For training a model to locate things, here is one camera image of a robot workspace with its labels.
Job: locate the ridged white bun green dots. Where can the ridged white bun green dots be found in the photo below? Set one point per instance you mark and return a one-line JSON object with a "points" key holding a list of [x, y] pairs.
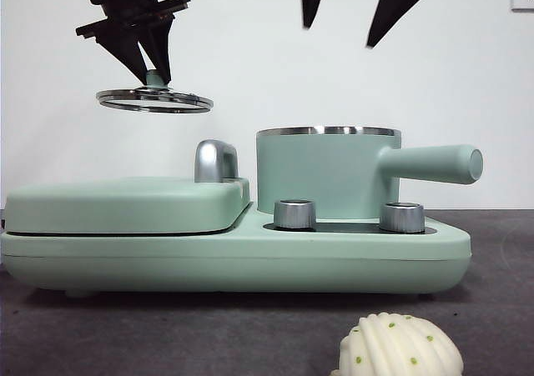
{"points": [[396, 347]]}

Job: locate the mint green breakfast machine base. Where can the mint green breakfast machine base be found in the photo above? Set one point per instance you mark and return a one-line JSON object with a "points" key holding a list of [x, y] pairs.
{"points": [[250, 255]]}

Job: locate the glass pot lid green knob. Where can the glass pot lid green knob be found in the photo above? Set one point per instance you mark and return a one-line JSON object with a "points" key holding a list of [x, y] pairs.
{"points": [[154, 101]]}

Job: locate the mint green griddle lid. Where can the mint green griddle lid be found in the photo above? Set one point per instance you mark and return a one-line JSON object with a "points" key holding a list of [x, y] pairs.
{"points": [[125, 205]]}

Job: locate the silver control knob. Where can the silver control knob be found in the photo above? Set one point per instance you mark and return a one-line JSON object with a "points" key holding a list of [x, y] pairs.
{"points": [[294, 214], [401, 217]]}

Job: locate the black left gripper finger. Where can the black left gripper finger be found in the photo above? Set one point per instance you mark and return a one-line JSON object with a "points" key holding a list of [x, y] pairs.
{"points": [[160, 46], [125, 51]]}

